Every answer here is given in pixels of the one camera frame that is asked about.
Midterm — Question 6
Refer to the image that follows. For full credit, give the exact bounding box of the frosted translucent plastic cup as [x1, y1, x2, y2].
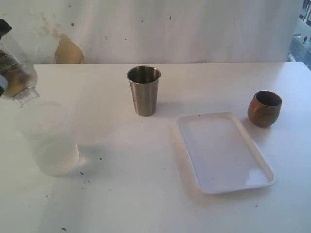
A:
[16, 101, 79, 176]

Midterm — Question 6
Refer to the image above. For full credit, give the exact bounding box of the clear plastic shaker lid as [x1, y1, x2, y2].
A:
[0, 62, 40, 108]

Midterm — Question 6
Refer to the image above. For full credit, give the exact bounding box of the white rectangular plastic tray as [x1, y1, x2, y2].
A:
[176, 112, 276, 194]

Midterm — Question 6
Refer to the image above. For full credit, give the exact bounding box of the stainless steel tumbler cup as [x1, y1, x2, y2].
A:
[127, 66, 161, 117]

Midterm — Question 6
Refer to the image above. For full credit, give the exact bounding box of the clear plastic shaker cup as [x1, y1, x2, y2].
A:
[0, 33, 28, 72]

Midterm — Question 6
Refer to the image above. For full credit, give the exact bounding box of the brown wooden cup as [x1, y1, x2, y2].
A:
[247, 90, 282, 128]

